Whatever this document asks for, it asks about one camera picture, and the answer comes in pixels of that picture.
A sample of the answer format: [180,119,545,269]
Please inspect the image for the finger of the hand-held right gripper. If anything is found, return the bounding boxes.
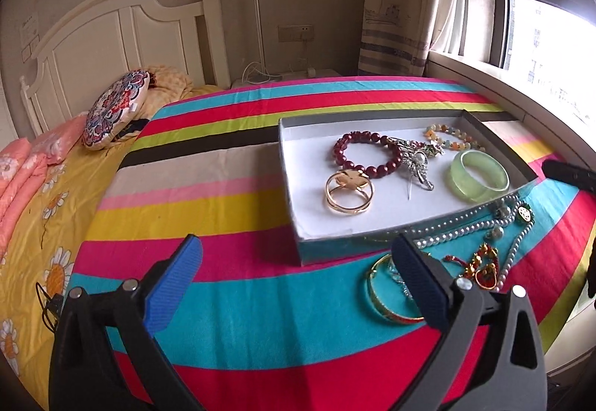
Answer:
[542,159,596,193]

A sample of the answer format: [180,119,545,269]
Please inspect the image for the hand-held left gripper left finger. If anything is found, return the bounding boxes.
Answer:
[49,233,206,411]

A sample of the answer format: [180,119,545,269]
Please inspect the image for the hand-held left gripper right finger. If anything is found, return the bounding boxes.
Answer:
[391,231,548,411]

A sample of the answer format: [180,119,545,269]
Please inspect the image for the pale green jade bangle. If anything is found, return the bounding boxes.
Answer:
[449,149,510,202]

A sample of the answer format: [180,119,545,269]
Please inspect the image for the silver rhinestone brooch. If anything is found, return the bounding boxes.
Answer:
[389,137,443,200]

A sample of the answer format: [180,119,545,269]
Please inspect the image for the gold ring bangle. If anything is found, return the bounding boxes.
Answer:
[324,169,374,214]

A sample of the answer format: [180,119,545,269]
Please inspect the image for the multicolour stone bead bracelet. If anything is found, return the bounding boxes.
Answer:
[424,123,487,153]

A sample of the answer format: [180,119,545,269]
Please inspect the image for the grey cardboard box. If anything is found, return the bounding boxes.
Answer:
[278,109,538,266]

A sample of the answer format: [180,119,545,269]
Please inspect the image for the dark red bead bracelet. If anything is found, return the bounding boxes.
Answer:
[333,130,403,179]

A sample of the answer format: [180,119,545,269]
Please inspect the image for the silver ornament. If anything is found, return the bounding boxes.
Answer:
[386,259,415,300]

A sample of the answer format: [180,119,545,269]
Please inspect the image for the gold and green bangle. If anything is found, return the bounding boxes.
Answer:
[365,253,427,325]

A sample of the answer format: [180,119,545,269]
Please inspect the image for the striped colourful cloth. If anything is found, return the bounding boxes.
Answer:
[65,76,596,411]

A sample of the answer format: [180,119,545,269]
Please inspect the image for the window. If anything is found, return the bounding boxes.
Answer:
[428,0,596,170]

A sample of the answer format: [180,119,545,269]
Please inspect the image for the yellow daisy bedsheet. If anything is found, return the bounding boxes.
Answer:
[0,87,224,411]

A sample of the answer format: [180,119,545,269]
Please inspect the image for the round patterned cushion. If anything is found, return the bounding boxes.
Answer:
[81,70,150,152]

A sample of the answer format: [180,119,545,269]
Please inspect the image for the pink floral quilt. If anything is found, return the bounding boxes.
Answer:
[0,115,89,249]

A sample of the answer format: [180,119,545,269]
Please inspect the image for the beige yellow blanket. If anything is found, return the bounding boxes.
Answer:
[140,64,229,118]

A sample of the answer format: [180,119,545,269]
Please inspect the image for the white nightstand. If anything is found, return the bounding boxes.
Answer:
[231,67,343,90]

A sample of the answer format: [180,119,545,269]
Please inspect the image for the white wooden headboard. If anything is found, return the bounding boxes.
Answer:
[19,0,232,137]

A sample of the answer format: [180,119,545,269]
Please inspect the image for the white pearl necklace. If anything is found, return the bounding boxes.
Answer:
[414,192,534,293]

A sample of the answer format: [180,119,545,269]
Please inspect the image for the red knotted cord with charms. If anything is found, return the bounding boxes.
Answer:
[443,243,501,291]

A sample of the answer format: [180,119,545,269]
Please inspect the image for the black cable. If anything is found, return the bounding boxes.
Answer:
[36,283,63,323]

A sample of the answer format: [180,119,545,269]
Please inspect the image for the white cable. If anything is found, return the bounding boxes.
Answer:
[242,61,282,83]

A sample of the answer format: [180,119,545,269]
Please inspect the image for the wall socket panel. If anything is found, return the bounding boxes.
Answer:
[278,23,314,42]

